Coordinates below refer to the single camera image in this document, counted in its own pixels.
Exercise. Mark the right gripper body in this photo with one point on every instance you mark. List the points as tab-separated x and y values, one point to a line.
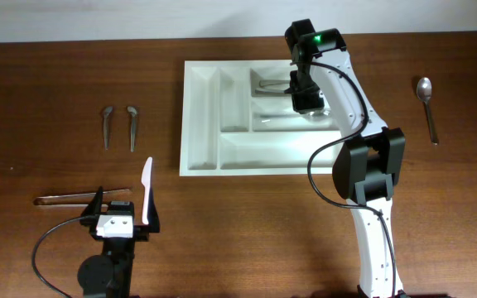
303	91

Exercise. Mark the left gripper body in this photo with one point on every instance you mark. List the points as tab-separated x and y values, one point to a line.
120	244

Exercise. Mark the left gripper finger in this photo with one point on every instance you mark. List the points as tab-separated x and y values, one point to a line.
92	211
152	215

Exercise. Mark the metal fork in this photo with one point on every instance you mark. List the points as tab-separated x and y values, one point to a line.
270	92
270	82

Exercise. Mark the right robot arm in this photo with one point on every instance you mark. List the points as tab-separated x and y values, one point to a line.
368	165

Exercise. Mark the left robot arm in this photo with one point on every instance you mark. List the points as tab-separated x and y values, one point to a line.
109	273

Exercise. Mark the white plastic knife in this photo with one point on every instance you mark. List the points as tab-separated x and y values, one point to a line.
146	181

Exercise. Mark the metal tongs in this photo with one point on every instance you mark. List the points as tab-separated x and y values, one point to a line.
68	200

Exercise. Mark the white cutlery tray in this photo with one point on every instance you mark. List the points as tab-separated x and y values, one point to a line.
220	136

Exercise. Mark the left small bent spoon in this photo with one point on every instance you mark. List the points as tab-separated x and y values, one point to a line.
106	123

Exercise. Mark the small bent spoon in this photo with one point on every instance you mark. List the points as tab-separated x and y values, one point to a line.
133	126
106	123

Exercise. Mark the right small bent spoon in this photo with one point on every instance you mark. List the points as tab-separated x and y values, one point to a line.
133	126

